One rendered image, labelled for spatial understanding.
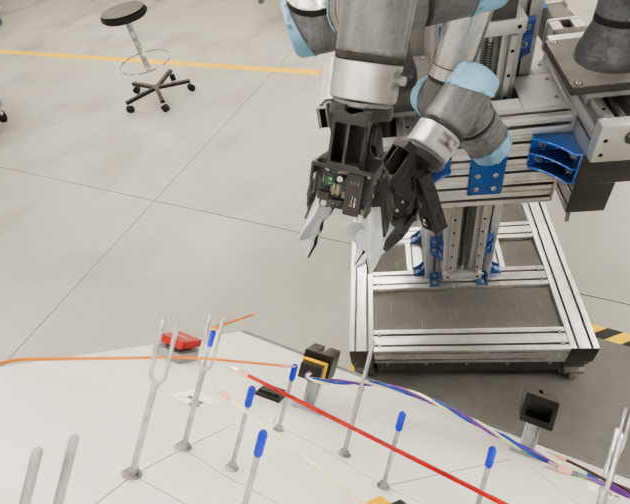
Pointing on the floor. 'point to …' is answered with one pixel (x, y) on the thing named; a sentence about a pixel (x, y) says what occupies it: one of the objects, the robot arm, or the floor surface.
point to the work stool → (129, 12)
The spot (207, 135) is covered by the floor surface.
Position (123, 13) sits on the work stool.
